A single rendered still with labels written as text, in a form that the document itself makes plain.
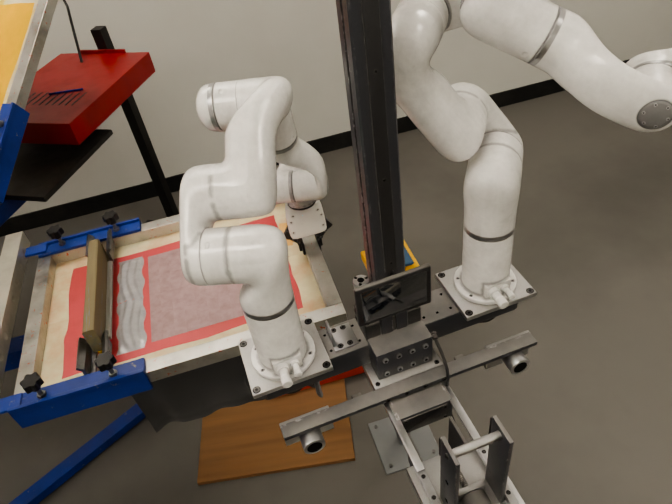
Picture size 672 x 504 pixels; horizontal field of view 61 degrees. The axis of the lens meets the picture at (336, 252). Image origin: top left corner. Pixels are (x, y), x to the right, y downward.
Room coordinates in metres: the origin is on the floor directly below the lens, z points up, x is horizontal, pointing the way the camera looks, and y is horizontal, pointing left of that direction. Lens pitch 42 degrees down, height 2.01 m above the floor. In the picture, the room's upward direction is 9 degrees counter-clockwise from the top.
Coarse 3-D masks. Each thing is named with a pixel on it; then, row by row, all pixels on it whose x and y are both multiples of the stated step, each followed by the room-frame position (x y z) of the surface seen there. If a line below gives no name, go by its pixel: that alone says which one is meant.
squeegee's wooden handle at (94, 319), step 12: (96, 240) 1.27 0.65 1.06; (96, 252) 1.21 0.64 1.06; (96, 264) 1.16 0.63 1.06; (96, 276) 1.12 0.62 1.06; (96, 288) 1.07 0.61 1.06; (96, 300) 1.03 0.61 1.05; (84, 312) 0.99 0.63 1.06; (96, 312) 0.99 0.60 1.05; (84, 324) 0.95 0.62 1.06; (96, 324) 0.95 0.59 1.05; (84, 336) 0.92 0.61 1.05; (96, 336) 0.93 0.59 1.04; (96, 348) 0.92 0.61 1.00
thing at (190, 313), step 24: (192, 288) 1.12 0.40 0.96; (216, 288) 1.11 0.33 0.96; (240, 288) 1.09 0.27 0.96; (168, 312) 1.05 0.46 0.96; (192, 312) 1.03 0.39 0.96; (216, 312) 1.02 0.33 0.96; (240, 312) 1.00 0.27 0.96; (72, 336) 1.02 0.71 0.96; (168, 336) 0.96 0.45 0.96; (192, 336) 0.95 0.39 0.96; (72, 360) 0.94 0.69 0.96; (120, 360) 0.91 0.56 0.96
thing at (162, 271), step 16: (272, 224) 1.34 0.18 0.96; (128, 256) 1.30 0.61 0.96; (144, 256) 1.29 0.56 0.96; (160, 256) 1.28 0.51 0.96; (176, 256) 1.27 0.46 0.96; (288, 256) 1.19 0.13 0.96; (80, 272) 1.27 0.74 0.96; (144, 272) 1.22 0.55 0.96; (160, 272) 1.21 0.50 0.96; (176, 272) 1.20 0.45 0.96; (80, 288) 1.20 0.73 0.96; (144, 288) 1.15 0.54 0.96; (160, 288) 1.14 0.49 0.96; (176, 288) 1.13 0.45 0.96; (80, 304) 1.13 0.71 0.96
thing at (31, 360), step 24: (120, 240) 1.36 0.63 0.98; (312, 240) 1.20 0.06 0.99; (48, 264) 1.28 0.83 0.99; (312, 264) 1.10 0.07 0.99; (48, 288) 1.19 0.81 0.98; (48, 312) 1.11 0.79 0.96; (312, 312) 0.93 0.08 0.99; (336, 312) 0.92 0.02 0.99; (24, 336) 1.01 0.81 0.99; (240, 336) 0.89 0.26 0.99; (24, 360) 0.93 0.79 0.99; (168, 360) 0.86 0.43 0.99; (192, 360) 0.85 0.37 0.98; (216, 360) 0.86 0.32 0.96
